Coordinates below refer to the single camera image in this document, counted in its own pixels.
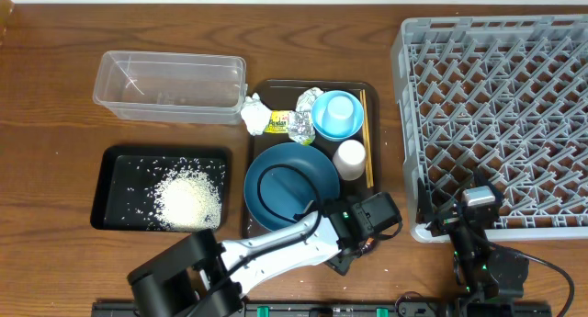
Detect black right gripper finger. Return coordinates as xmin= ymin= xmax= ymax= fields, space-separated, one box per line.
xmin=415 ymin=178 xmax=436 ymax=224
xmin=473 ymin=168 xmax=504 ymax=202

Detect dark blue plate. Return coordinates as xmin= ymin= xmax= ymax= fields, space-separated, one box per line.
xmin=243 ymin=142 xmax=341 ymax=231

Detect silver foil snack wrapper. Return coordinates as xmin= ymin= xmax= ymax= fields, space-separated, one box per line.
xmin=264 ymin=87 xmax=323 ymax=145

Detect white tissue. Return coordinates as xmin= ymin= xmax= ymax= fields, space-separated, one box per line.
xmin=240 ymin=93 xmax=272 ymax=136

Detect pile of white rice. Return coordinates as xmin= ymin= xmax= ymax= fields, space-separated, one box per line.
xmin=150 ymin=167 xmax=222 ymax=232

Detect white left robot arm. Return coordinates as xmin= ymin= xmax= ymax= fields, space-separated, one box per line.
xmin=128 ymin=192 xmax=402 ymax=316

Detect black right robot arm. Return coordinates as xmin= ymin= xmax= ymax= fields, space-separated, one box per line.
xmin=416 ymin=170 xmax=529 ymax=316

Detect grey dishwasher rack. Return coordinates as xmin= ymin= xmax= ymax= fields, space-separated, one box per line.
xmin=391 ymin=14 xmax=587 ymax=241

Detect black waste tray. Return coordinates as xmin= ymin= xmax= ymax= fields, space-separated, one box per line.
xmin=90 ymin=144 xmax=231 ymax=232

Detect pale pink cup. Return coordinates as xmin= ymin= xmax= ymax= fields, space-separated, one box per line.
xmin=333 ymin=140 xmax=367 ymax=181

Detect wooden chopstick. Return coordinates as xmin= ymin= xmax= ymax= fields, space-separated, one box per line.
xmin=360 ymin=89 xmax=377 ymax=188
xmin=357 ymin=89 xmax=373 ymax=188

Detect dark brown serving tray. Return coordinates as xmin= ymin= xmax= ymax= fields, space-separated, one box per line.
xmin=241 ymin=79 xmax=381 ymax=238

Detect light blue cup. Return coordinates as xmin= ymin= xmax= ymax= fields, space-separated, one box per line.
xmin=322 ymin=96 xmax=354 ymax=136

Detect light blue bowl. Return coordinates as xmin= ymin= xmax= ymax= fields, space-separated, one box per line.
xmin=311 ymin=90 xmax=364 ymax=142

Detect clear plastic bin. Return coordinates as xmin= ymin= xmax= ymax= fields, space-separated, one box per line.
xmin=93 ymin=51 xmax=247 ymax=125

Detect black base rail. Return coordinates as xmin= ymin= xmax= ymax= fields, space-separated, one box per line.
xmin=91 ymin=299 xmax=552 ymax=317

